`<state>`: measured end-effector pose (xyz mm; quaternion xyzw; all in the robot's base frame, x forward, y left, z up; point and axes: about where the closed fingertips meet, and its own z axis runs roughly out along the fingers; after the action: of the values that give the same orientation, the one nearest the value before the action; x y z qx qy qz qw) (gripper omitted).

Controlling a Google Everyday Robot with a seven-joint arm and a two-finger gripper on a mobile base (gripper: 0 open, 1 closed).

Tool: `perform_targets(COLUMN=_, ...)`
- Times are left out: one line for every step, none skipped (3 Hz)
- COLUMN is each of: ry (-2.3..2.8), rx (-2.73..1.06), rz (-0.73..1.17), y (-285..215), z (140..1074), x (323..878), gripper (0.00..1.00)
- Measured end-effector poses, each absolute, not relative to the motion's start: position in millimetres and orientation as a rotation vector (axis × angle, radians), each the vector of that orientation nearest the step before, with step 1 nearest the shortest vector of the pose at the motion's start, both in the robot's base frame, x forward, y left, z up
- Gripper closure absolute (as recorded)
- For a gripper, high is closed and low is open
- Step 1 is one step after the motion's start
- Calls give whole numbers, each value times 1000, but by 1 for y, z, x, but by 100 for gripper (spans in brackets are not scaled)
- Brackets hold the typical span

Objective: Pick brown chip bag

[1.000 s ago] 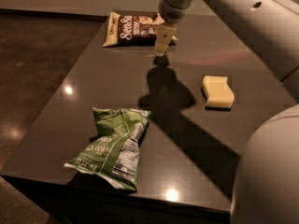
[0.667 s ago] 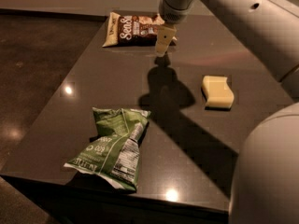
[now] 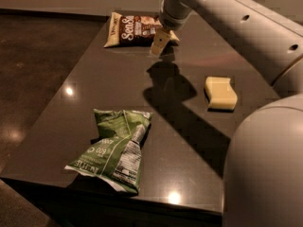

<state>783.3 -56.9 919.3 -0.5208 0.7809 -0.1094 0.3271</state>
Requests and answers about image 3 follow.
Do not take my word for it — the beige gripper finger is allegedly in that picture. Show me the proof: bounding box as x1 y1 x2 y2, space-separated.
151 28 171 56

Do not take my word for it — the brown chip bag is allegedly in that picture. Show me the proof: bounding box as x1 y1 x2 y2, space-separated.
103 11 180 49

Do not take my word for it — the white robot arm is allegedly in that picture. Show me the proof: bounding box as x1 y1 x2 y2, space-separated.
151 0 303 227

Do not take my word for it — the green chip bag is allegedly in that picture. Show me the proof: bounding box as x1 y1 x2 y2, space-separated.
64 109 152 195

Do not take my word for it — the yellow sponge block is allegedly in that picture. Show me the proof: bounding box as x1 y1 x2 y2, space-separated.
205 77 238 111

